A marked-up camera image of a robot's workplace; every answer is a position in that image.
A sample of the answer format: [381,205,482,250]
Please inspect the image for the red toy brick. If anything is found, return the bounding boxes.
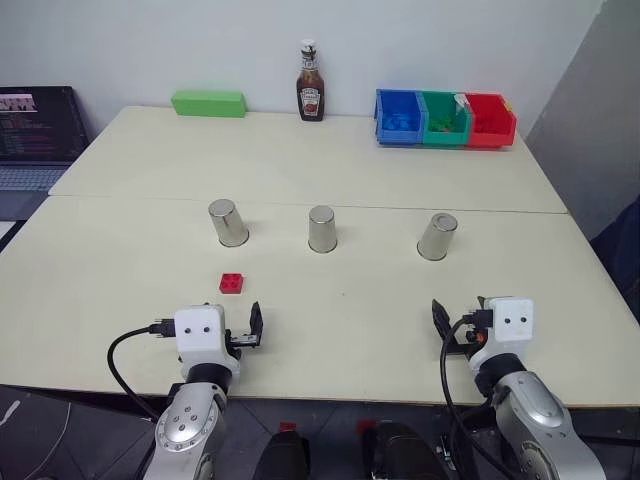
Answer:
[218,272,247,296]

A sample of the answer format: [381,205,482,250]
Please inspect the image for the upturned steel cup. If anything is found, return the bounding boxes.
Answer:
[207,198,250,248]
[307,205,340,253]
[416,212,459,261]

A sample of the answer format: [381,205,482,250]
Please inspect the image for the open laptop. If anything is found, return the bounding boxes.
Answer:
[0,85,92,192]

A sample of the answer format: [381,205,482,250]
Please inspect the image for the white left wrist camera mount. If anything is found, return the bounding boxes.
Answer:
[173,303,242,382]

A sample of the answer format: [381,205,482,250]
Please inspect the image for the grey partition panel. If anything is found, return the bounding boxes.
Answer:
[524,0,640,242]

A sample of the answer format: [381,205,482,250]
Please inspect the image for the black bulky object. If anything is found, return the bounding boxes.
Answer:
[0,383,162,480]

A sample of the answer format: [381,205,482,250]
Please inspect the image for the red storage bin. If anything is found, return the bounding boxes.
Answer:
[464,92,518,151]

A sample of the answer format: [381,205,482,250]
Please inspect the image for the blue small parts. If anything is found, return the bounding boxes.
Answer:
[382,113,417,133]

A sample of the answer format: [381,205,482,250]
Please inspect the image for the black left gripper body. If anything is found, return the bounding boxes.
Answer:
[223,327,263,358]

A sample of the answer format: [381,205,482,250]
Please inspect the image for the green rectangular box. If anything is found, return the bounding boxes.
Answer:
[170,89,248,119]

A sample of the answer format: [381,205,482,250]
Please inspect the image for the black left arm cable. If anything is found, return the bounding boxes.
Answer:
[106,323,177,422]

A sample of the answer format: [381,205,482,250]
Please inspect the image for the dark blue object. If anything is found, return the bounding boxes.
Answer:
[589,197,640,301]

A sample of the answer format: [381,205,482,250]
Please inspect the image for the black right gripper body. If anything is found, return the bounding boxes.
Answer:
[441,324,487,359]

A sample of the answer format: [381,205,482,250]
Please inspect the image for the black rounded shape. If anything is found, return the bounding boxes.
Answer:
[355,419,452,480]
[253,422,312,480]

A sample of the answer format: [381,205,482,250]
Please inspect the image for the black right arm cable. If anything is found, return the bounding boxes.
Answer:
[438,308,509,480]

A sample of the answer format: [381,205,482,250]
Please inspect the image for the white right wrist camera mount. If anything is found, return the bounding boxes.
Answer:
[469,296,536,372]

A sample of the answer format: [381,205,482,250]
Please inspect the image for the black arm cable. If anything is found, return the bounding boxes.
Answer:
[106,323,177,422]
[438,308,509,480]

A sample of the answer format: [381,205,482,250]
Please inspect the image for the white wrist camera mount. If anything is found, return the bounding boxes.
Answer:
[469,296,536,372]
[173,303,242,382]

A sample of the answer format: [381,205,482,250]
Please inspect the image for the green storage bin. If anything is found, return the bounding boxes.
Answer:
[418,90,474,149]

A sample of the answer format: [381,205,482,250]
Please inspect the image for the ketchup bottle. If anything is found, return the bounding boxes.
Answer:
[295,38,326,123]

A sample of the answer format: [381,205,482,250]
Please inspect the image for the blue storage bin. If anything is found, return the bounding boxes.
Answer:
[373,88,427,149]

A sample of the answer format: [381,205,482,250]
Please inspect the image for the green small parts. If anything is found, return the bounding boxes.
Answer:
[428,114,459,134]

